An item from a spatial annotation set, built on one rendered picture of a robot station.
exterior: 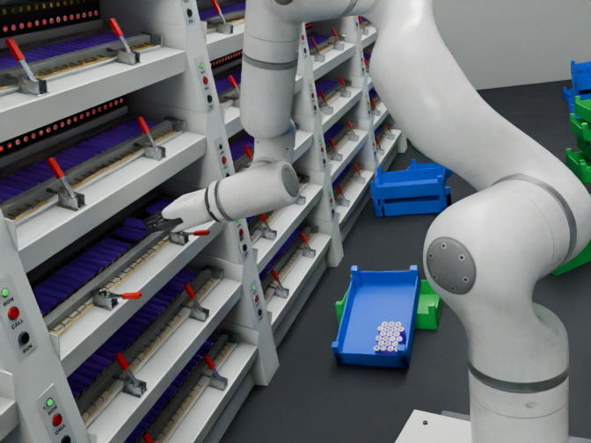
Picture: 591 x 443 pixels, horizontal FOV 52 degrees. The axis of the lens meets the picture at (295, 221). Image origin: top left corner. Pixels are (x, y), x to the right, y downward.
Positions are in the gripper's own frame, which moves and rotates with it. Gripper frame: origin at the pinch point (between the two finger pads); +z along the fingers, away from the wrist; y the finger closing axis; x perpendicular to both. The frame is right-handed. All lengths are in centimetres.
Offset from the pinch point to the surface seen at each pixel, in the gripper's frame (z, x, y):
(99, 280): 4.6, 3.6, 16.7
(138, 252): 4.3, 4.0, 4.2
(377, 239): 1, 62, -118
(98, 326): 0.8, 8.6, 25.4
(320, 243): 10, 46, -87
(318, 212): 9, 37, -95
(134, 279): 2.8, 7.4, 10.3
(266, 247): 5, 27, -45
